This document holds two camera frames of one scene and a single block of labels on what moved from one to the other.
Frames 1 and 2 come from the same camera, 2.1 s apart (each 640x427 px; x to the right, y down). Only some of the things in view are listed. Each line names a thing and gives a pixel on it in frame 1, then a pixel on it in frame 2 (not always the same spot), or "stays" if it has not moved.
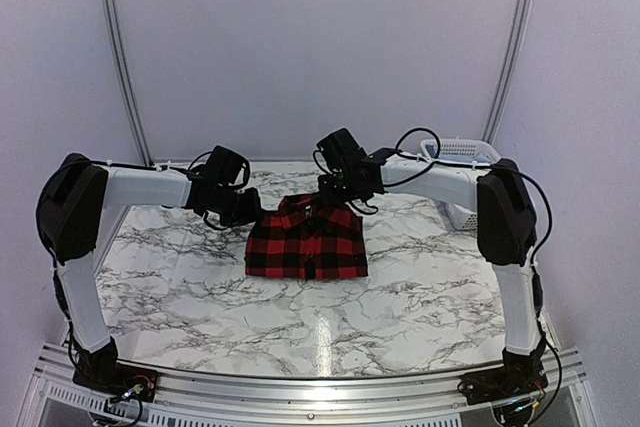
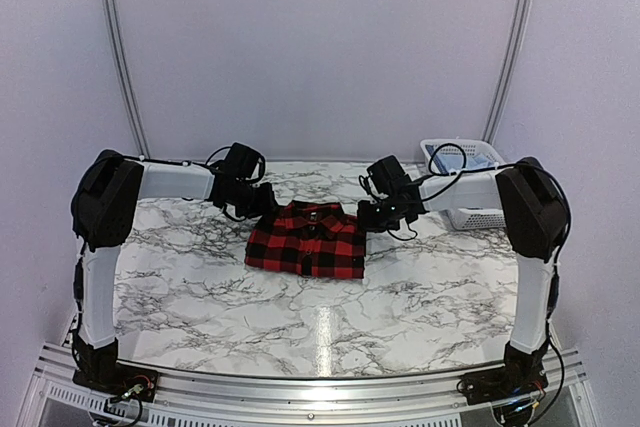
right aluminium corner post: (517, 45) stays
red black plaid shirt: (306, 238) stays
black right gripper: (322, 182) -> (368, 224)
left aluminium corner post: (117, 55) stays
